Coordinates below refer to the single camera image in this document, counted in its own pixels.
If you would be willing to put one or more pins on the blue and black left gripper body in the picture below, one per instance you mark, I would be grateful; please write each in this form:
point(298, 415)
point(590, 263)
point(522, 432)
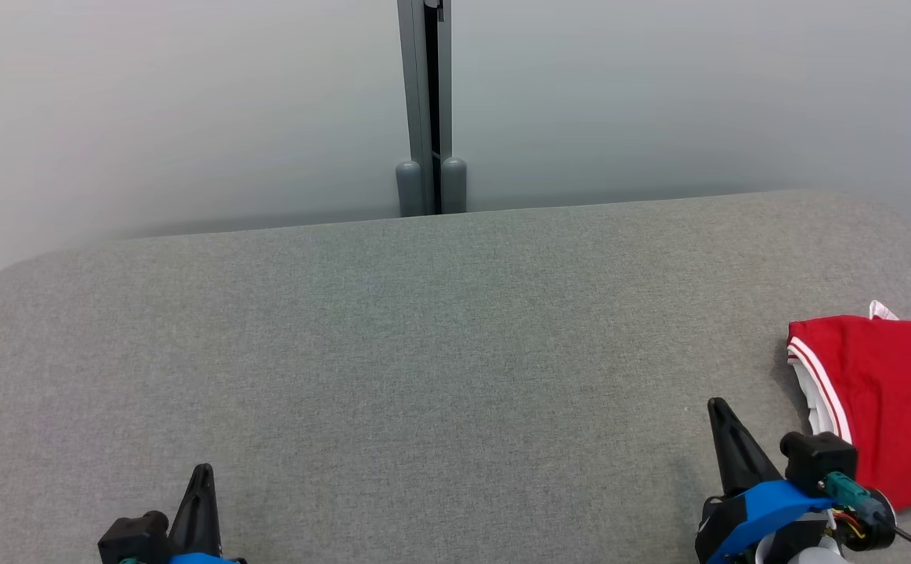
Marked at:
point(200, 559)

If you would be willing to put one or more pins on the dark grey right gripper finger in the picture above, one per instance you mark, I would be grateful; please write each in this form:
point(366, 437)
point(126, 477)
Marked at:
point(717, 446)
point(745, 466)

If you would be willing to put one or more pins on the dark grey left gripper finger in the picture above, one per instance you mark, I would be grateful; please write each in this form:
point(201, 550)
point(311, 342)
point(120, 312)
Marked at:
point(195, 525)
point(215, 525)

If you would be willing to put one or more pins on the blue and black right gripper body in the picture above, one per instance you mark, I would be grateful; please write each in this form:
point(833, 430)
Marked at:
point(745, 525)

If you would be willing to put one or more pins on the red and white Bulls jersey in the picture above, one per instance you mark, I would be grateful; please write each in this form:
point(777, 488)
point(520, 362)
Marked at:
point(901, 392)

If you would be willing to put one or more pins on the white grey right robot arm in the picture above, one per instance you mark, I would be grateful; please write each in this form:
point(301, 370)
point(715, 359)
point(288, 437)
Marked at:
point(811, 558)

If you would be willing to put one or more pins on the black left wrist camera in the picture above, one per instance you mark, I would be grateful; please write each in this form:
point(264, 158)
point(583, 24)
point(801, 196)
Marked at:
point(134, 536)

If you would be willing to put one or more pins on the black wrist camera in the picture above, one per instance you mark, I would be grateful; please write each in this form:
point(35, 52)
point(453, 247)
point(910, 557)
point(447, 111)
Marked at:
point(815, 458)
point(134, 536)

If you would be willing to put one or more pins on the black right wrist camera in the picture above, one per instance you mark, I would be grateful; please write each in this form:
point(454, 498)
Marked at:
point(815, 458)

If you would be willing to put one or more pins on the grey metal partition post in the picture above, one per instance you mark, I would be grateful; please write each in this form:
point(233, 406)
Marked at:
point(416, 94)

